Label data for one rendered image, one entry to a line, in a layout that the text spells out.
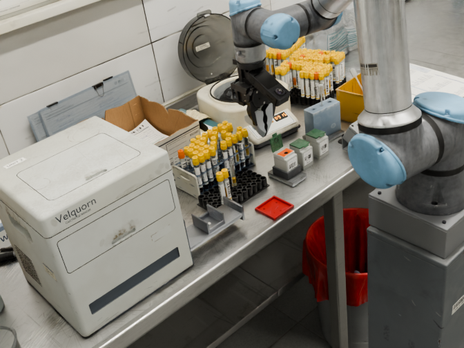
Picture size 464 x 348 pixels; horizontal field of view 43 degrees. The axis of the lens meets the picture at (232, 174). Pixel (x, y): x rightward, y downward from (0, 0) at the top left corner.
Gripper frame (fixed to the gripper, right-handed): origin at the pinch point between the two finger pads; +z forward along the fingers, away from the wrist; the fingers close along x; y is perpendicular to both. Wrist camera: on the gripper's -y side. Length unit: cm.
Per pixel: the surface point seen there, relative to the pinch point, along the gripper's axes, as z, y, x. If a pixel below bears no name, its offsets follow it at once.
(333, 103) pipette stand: 1.3, -2.0, -24.9
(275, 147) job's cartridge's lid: 2.5, -4.1, 0.9
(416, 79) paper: 10, -2, -66
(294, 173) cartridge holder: 9.1, -9.3, -0.1
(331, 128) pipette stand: 8.3, -2.3, -22.9
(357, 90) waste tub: 6.1, 4.1, -42.9
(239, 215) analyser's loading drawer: 7.3, -13.1, 22.3
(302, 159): 7.7, -7.8, -5.0
